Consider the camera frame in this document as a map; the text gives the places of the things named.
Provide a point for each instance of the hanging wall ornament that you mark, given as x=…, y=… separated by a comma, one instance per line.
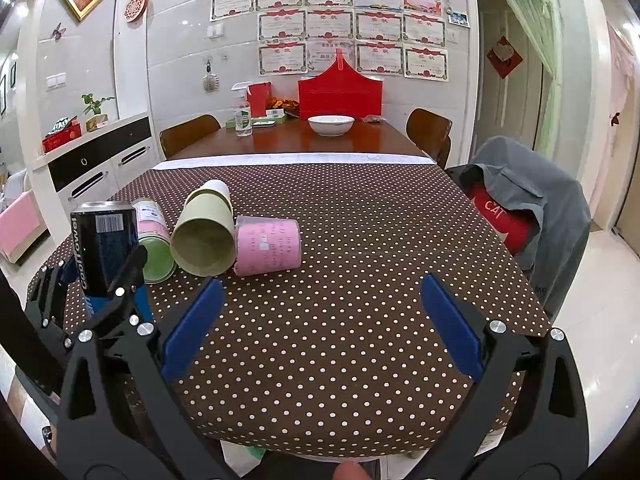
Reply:
x=210, y=80

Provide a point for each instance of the left wooden chair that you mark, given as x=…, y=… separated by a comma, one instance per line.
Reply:
x=176, y=138

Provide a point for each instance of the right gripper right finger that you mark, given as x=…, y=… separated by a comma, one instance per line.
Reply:
x=547, y=436

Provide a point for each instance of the red basket on cabinet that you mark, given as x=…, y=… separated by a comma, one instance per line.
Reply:
x=65, y=129

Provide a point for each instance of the grey jacket on chair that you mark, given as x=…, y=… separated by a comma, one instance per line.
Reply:
x=518, y=178

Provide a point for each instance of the wooden chair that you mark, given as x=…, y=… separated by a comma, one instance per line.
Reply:
x=430, y=133
x=176, y=138

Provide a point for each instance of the red cat cushion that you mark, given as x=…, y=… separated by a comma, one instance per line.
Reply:
x=512, y=227

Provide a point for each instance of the white ceramic bowl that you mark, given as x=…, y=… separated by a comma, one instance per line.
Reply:
x=330, y=125

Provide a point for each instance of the person's right hand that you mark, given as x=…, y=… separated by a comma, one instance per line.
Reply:
x=350, y=471

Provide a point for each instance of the red gift bag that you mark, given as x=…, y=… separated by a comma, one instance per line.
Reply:
x=340, y=90

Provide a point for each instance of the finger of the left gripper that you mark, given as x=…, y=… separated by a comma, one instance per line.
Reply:
x=125, y=284
x=46, y=302

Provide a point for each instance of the green white paper cup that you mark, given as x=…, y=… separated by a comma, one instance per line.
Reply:
x=203, y=240

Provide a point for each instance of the pink cloth on sofa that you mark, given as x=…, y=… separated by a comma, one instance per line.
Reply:
x=21, y=225

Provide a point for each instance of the white black sideboard cabinet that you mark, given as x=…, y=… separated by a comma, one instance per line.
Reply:
x=93, y=167

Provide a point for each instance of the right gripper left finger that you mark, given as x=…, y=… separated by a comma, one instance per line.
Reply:
x=119, y=417

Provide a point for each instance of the red round wall ornament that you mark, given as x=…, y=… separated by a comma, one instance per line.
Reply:
x=134, y=10

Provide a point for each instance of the clear spray bottle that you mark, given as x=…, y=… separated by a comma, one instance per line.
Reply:
x=242, y=114

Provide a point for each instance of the right wooden chair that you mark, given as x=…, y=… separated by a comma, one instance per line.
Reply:
x=430, y=133

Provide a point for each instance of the brown polka dot tablecloth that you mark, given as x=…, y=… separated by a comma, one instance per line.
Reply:
x=337, y=358

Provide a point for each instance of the green door curtain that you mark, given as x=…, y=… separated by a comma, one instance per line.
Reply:
x=540, y=20

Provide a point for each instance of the small potted plant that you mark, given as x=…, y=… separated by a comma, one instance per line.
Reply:
x=93, y=110

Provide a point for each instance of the green tray on table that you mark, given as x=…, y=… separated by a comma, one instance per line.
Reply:
x=259, y=121

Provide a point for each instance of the red diamond door decoration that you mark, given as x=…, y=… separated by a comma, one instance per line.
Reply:
x=503, y=57

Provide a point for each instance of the dark blue drink can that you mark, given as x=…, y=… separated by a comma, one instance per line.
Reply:
x=103, y=235

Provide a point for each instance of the pink plastic cup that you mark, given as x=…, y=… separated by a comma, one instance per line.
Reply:
x=266, y=245

